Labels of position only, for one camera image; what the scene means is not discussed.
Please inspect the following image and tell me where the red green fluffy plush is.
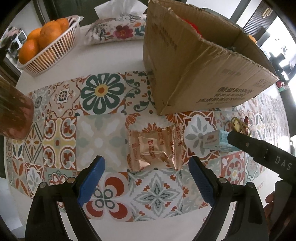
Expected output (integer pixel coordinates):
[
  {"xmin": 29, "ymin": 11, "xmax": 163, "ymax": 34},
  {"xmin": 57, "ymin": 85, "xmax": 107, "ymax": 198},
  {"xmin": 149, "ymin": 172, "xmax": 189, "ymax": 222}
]
[{"xmin": 183, "ymin": 18, "xmax": 202, "ymax": 37}]

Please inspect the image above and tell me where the teal small carton box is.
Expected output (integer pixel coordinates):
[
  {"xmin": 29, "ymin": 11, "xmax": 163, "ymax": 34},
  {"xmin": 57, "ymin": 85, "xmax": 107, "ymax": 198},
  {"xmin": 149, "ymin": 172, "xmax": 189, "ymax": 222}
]
[{"xmin": 202, "ymin": 130, "xmax": 240, "ymax": 153}]

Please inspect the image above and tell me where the gold foil snack packet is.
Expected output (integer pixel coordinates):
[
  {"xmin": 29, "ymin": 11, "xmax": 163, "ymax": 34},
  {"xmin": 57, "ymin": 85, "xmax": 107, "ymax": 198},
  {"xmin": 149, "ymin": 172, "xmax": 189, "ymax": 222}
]
[{"xmin": 128, "ymin": 124, "xmax": 183, "ymax": 172}]

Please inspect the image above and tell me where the brown cardboard box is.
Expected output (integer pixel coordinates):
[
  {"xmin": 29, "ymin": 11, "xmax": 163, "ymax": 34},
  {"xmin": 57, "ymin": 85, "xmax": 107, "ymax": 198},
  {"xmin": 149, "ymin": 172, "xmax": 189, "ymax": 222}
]
[{"xmin": 143, "ymin": 1, "xmax": 278, "ymax": 115}]

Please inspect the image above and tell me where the patterned tile table runner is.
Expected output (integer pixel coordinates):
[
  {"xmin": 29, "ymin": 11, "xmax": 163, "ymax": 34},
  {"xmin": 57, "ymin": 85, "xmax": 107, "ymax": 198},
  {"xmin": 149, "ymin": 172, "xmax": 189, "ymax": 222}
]
[{"xmin": 5, "ymin": 71, "xmax": 290, "ymax": 221}]

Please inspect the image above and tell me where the glass vase with flowers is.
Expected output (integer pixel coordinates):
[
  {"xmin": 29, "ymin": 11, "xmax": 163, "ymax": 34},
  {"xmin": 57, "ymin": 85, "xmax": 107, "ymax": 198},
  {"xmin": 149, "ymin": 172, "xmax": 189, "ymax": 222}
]
[{"xmin": 1, "ymin": 78, "xmax": 34, "ymax": 140}]

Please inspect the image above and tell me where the white plastic fruit basket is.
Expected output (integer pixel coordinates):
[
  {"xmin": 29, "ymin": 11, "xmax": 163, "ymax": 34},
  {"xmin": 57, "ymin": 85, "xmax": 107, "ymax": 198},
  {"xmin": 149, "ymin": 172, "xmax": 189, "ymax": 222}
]
[{"xmin": 17, "ymin": 15, "xmax": 83, "ymax": 77}]

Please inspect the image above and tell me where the orange fruit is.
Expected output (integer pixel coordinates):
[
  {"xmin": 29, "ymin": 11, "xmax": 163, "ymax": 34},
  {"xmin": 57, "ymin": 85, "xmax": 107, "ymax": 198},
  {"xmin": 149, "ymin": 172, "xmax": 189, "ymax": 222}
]
[
  {"xmin": 56, "ymin": 18, "xmax": 69, "ymax": 32},
  {"xmin": 38, "ymin": 21, "xmax": 62, "ymax": 49},
  {"xmin": 18, "ymin": 39, "xmax": 39, "ymax": 65}
]

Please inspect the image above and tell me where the floral tissue pack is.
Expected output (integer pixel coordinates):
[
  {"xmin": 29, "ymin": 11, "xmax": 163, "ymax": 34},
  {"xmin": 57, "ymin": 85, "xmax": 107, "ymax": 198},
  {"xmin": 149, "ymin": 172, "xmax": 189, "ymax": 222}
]
[{"xmin": 84, "ymin": 1, "xmax": 147, "ymax": 45}]

